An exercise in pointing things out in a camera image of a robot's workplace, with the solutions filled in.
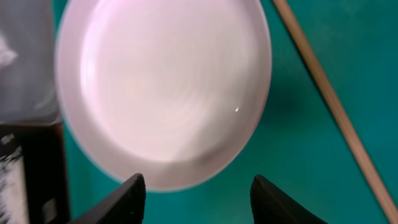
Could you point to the wooden chopstick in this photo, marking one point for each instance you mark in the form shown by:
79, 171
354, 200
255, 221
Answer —
336, 108

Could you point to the clear plastic bin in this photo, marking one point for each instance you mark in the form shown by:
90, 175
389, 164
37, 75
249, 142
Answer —
28, 92

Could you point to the black plastic tray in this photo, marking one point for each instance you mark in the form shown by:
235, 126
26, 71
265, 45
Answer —
45, 175

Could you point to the white rice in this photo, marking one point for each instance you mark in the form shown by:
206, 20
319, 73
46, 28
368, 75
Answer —
14, 207

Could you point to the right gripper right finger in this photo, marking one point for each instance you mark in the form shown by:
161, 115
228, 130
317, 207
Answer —
269, 204

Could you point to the white napkin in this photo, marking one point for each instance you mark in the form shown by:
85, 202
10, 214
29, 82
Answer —
7, 55

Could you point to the large white plate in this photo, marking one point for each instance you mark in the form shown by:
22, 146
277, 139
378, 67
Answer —
170, 89

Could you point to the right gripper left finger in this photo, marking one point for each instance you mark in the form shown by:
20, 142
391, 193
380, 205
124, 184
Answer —
125, 205

